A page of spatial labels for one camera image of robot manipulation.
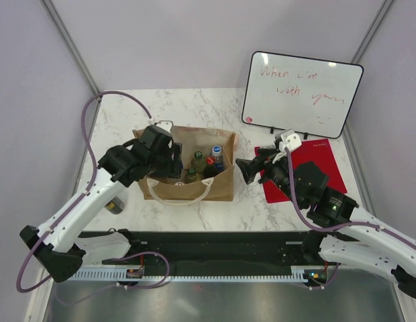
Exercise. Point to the red clip file folder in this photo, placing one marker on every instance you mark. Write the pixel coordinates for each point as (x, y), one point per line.
(318, 151)

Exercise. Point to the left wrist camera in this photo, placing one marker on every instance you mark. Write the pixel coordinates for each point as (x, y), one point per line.
(166, 125)

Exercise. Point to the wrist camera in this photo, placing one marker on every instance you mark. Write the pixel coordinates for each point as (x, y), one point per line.
(166, 125)
(287, 139)

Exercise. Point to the black drink can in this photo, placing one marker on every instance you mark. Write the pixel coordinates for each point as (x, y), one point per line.
(115, 206)

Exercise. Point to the brown canvas tote bag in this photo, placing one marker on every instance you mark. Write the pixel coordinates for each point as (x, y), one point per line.
(191, 186)

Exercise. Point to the glass cola bottle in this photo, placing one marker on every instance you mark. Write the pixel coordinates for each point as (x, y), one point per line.
(210, 169)

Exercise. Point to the white slotted cable duct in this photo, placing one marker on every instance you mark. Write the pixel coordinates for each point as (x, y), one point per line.
(97, 274)

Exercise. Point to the clear soda water bottle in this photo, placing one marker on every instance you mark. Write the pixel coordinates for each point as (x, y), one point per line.
(191, 176)

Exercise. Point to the blue label water bottle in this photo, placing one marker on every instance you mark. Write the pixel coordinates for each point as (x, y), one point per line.
(217, 153)

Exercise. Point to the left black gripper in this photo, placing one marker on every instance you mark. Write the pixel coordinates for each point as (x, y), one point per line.
(173, 167)

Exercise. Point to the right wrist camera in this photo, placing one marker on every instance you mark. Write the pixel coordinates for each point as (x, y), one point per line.
(287, 139)

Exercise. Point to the green cap glass bottle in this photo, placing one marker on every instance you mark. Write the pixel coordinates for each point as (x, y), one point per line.
(198, 162)

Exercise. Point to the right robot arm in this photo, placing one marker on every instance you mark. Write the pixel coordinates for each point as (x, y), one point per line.
(343, 232)

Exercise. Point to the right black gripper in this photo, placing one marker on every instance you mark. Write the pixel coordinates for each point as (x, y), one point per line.
(248, 168)

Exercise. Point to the white whiteboard black frame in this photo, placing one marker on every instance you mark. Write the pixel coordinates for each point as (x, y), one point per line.
(308, 95)

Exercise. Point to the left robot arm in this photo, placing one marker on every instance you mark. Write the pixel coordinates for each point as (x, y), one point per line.
(57, 243)

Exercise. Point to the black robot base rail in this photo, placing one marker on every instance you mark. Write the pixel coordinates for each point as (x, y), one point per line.
(221, 253)

